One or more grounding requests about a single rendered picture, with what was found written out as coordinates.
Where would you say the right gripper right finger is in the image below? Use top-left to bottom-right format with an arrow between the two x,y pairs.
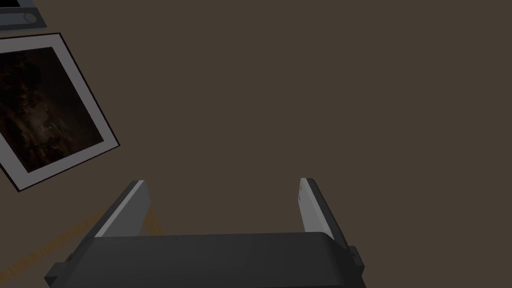
299,177 -> 350,247

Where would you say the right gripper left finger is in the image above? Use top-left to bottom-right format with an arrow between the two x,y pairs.
94,179 -> 151,239

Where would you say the grey appliance with round knob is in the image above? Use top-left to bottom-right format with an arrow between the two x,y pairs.
0,0 -> 48,32

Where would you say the dark picture in pale frame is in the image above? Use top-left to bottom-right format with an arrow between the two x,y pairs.
0,32 -> 121,193

